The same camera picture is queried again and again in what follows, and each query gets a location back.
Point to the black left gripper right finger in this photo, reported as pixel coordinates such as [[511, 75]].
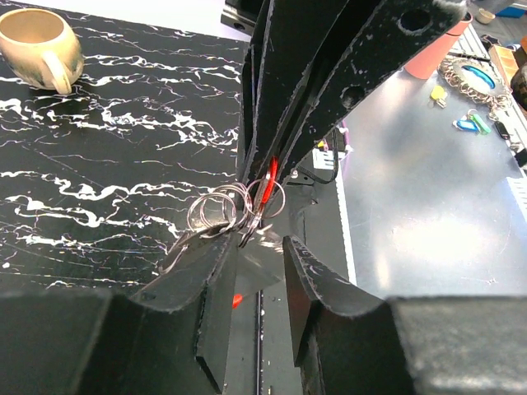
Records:
[[347, 341]]

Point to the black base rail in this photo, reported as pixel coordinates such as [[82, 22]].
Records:
[[260, 359]]

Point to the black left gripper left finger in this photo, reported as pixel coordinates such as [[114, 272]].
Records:
[[170, 338]]

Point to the beige ceramic mug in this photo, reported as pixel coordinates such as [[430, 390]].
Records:
[[41, 49]]

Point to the yellow key tag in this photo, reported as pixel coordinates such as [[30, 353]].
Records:
[[438, 95]]

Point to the green key tag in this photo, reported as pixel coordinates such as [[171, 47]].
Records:
[[481, 124]]

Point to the pink cylinder cup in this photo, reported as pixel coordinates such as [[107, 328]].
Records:
[[426, 62]]

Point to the blue key tag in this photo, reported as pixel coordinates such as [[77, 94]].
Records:
[[465, 123]]

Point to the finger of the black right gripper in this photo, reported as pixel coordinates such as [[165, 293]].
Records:
[[294, 47], [369, 42]]

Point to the red capped key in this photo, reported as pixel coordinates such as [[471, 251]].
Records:
[[266, 184]]

